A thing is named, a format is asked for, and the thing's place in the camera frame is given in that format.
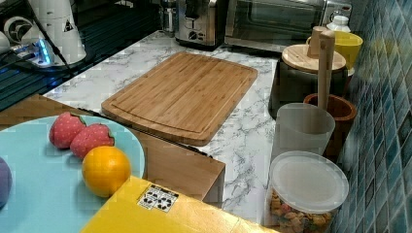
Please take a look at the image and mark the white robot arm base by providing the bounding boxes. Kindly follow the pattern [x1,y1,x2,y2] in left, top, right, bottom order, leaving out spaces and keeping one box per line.
[3,0,86,68]

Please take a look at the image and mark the silver toaster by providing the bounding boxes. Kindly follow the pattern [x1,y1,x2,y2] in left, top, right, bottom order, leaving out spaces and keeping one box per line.
[175,0,229,50]

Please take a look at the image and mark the stainless toaster oven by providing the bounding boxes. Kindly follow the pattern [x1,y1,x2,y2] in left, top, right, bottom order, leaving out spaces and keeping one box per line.
[224,0,352,52]

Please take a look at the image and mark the glass jar behind toaster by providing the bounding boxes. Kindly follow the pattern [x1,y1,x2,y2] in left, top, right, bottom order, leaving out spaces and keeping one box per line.
[160,0,177,37]

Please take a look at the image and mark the bamboo cutting board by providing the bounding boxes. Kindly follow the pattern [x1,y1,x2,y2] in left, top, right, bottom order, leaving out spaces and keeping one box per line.
[101,52,258,146]

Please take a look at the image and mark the wooden stand box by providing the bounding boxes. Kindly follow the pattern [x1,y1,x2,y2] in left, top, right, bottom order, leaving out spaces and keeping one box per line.
[1,94,225,208]

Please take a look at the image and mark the black canister with wooden lid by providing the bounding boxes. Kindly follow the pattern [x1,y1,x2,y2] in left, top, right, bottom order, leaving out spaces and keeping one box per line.
[268,26,336,118]

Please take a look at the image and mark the translucent plastic cup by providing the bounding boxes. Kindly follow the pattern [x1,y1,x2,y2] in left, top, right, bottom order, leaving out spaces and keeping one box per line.
[271,103,335,160]

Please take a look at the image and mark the right red toy strawberry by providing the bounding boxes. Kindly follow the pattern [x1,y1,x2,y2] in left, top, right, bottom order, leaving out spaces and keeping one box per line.
[70,123,115,159]

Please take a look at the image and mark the red toy strawberry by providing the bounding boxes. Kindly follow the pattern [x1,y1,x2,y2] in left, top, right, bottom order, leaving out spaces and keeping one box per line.
[49,112,86,150]
[70,123,115,159]

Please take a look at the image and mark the yellow cardboard box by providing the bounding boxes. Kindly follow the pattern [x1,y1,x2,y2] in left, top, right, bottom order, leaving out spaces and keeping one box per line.
[81,177,278,233]

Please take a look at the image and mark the toy orange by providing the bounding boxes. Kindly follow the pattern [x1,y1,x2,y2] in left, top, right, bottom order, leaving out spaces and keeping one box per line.
[82,146,131,197]

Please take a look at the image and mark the clear snack jar with lid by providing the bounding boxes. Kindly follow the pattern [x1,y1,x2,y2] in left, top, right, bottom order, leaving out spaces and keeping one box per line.
[262,150,349,233]

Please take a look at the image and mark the brown wooden mortar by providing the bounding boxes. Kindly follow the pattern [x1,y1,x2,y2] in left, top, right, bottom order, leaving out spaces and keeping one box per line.
[323,94,357,163]

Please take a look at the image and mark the left red toy strawberry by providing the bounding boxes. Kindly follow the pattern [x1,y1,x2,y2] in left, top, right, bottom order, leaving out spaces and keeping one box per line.
[49,112,86,150]

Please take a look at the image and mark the wooden pestle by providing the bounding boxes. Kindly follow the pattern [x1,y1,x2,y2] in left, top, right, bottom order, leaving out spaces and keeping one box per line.
[318,30,335,110]

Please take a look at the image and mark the yellow cup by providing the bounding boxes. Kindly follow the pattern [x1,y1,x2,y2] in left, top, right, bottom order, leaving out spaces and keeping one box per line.
[306,27,363,74]

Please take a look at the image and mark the white bottle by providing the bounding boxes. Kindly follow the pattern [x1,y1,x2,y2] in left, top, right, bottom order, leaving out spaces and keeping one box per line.
[326,16,351,32]

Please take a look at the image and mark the light blue plate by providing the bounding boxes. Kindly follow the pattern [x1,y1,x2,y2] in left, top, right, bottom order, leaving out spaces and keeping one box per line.
[0,115,146,233]

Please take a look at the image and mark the purple toy fruit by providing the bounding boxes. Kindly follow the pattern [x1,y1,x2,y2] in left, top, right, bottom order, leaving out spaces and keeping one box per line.
[0,158,13,208]

